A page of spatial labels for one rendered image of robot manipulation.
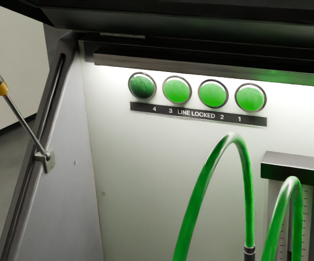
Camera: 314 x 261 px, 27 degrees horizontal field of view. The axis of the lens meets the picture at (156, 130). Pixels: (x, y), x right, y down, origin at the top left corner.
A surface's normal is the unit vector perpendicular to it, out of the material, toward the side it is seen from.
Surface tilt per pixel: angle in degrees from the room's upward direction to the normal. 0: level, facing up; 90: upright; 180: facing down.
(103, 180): 90
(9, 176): 0
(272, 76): 90
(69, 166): 90
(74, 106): 90
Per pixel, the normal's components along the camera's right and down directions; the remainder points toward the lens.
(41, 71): 0.74, 0.28
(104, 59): -0.36, 0.46
